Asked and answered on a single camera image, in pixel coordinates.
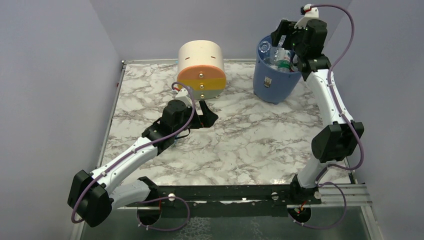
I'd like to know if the green white label bottle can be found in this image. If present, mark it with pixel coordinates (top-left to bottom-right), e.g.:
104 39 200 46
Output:
275 48 291 73

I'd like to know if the clear blue tinted bottle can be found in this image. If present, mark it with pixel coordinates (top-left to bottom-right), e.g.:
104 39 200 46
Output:
258 40 272 64

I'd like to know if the clear unlabelled bottle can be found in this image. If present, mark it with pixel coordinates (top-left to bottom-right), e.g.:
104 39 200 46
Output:
270 35 286 67

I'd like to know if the red nongfu label bottle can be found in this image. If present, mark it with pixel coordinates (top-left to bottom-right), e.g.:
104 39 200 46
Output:
290 55 299 72

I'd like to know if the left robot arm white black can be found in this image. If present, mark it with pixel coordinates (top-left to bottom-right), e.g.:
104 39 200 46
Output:
67 99 219 227

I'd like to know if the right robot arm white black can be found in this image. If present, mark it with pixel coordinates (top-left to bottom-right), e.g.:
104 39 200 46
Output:
270 19 365 198

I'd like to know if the blue plastic bin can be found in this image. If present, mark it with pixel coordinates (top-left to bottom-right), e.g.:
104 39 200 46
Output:
252 35 302 105

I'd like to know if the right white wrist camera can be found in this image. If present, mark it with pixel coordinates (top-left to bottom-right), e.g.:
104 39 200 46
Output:
294 3 319 29

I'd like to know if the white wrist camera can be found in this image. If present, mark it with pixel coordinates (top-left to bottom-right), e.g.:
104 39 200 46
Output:
174 88 193 108
294 3 319 29

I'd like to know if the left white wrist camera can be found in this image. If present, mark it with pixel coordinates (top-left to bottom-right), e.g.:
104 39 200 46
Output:
174 88 193 108

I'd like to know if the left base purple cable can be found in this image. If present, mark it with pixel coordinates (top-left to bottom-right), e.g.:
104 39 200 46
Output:
136 196 191 233

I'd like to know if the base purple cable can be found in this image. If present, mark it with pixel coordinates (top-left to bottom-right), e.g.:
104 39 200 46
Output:
136 196 191 233
286 181 348 230

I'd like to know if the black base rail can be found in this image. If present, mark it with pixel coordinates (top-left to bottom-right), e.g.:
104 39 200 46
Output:
130 177 322 225

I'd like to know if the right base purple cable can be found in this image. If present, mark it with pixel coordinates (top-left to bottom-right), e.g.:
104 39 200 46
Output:
286 181 348 230

